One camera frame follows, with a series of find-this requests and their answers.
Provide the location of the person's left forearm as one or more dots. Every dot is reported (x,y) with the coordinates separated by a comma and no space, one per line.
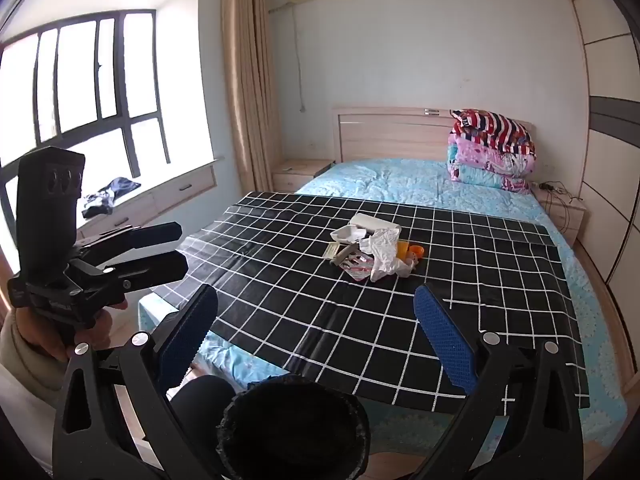
(25,372)

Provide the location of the wooden bed headboard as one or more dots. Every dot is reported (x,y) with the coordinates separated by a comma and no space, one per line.
(390,132)

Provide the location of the pink folded quilt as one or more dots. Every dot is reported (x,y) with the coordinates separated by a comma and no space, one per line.
(480,157)

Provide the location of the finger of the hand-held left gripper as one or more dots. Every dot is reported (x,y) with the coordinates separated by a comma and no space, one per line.
(150,235)
(160,267)

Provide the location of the grey packaging piece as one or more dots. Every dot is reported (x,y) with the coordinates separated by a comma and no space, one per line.
(346,255)

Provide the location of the beige curtain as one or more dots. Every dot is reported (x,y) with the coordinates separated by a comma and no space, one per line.
(250,75)

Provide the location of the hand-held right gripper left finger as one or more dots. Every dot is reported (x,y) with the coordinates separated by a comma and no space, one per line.
(189,332)

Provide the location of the white plastic tray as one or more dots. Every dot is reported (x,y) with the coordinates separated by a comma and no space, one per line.
(347,234)

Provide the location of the person's black pants leg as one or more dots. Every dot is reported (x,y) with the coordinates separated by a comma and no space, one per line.
(200,410)

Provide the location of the black trash bin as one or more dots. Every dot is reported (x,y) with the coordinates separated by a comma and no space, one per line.
(295,430)

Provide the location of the striped folded quilt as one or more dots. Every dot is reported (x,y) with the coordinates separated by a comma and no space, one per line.
(492,127)

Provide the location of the blue floral bedsheet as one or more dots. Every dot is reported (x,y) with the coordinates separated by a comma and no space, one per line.
(400,180)

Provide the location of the window seat cabinet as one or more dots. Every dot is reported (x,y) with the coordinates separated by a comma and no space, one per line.
(170,195)

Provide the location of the white plastic bag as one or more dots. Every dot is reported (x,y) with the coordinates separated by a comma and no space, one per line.
(385,255)

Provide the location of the wooden nightstand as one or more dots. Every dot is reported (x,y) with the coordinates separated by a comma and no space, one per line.
(562,212)
(300,175)

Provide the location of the black framed window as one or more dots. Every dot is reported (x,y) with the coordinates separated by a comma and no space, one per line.
(130,130)

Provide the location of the white sliding wardrobe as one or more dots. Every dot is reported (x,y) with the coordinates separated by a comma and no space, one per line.
(610,125)

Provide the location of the person's left hand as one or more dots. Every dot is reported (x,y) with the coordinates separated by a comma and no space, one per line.
(47,335)

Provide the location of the pink blister pack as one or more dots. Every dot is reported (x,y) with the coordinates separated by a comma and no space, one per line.
(356,269)

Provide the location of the black checked tablecloth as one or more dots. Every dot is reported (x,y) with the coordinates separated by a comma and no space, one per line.
(280,260)

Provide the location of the dark crumpled clothes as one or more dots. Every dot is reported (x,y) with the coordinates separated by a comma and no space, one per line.
(112,192)

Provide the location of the orange bottle cap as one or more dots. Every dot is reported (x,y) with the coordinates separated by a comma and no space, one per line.
(416,251)

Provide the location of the blue folded quilt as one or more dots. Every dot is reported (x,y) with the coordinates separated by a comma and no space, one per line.
(487,177)

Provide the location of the small yellow card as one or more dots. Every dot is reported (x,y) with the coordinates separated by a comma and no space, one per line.
(334,251)

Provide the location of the orange wrapper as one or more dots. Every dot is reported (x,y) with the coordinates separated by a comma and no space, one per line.
(402,249)

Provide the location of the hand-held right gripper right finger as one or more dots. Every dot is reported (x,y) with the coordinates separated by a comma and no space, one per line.
(445,340)

